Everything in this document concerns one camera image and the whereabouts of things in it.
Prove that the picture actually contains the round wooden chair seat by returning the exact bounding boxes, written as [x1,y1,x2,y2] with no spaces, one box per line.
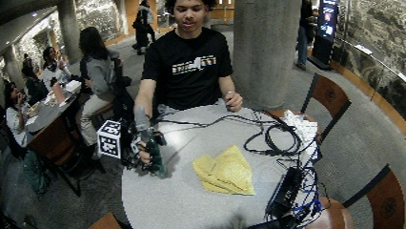
[305,196,356,229]

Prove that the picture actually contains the grey concrete pillar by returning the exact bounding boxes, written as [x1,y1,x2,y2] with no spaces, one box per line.
[232,0,304,111]

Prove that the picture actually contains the wooden chair seat corner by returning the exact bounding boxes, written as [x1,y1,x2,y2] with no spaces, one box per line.
[88,212,124,229]

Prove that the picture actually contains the grey table with wooden side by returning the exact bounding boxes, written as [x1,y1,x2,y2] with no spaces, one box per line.
[23,89,87,160]

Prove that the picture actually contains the wooden chair with black frame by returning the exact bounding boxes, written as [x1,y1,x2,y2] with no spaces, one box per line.
[300,73,353,135]
[341,164,406,229]

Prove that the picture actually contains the person in black t-shirt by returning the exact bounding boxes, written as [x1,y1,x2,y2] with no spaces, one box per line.
[134,0,245,120]

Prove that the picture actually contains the green bag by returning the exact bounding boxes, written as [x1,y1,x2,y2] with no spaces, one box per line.
[22,150,51,196]

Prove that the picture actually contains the black rectangular device box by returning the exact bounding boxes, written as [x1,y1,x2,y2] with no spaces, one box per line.
[265,166,305,219]

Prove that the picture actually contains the coiled black cable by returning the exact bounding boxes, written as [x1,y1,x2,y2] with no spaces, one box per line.
[243,109,304,157]

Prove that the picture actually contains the long black cable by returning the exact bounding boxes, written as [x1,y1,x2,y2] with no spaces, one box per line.
[151,114,272,128]

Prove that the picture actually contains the blue cable bundle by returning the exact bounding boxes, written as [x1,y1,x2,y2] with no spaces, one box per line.
[291,147,327,222]

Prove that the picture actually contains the yellow cloth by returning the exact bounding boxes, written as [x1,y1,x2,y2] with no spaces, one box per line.
[192,144,257,197]

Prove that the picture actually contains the black display kiosk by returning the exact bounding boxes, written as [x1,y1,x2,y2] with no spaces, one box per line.
[312,0,343,71]

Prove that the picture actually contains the white cube with black markers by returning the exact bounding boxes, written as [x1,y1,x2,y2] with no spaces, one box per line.
[95,119,123,159]

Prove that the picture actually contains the metal wall handrail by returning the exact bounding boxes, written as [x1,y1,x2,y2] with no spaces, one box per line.
[339,36,406,82]

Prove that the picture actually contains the white box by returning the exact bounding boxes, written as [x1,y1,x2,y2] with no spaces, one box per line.
[64,79,83,94]

